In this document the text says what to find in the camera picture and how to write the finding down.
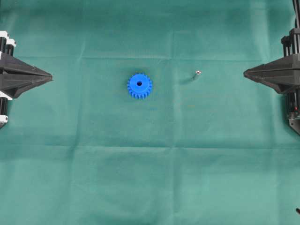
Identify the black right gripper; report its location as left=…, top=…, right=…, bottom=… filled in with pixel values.
left=243, top=28, right=300, bottom=134

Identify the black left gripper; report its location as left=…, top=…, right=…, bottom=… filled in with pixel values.
left=0, top=30, right=53, bottom=128

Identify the blue plastic spur gear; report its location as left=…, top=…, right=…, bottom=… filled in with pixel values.
left=127, top=73, right=152, bottom=99

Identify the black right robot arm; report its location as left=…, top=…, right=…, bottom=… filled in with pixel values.
left=243, top=0, right=300, bottom=134

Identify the green table cloth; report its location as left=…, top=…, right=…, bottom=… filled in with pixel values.
left=0, top=0, right=300, bottom=225

